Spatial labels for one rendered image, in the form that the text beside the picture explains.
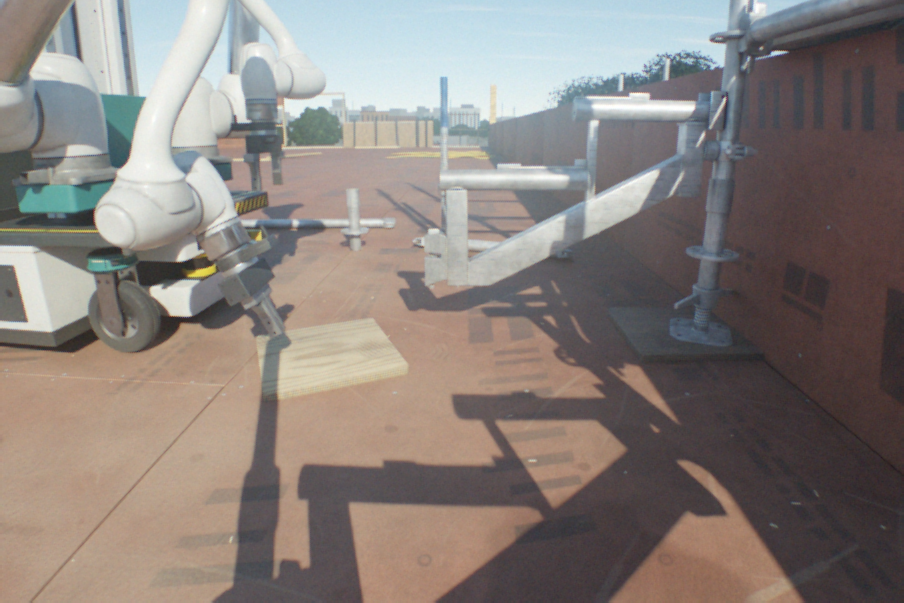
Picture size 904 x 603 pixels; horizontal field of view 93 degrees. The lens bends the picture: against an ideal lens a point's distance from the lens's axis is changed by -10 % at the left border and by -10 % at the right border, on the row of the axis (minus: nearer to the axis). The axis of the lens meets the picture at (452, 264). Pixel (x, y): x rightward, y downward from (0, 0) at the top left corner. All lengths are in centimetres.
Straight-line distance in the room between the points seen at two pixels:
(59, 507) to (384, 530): 48
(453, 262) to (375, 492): 58
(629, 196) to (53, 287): 135
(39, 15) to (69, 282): 63
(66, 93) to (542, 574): 123
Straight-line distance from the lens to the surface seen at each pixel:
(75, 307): 141
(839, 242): 112
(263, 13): 161
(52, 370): 139
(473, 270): 114
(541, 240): 114
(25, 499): 97
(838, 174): 113
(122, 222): 83
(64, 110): 125
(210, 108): 166
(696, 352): 124
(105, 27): 172
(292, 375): 107
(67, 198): 124
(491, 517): 73
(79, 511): 90
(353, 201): 208
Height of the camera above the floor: 51
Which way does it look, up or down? 16 degrees down
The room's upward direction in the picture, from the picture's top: straight up
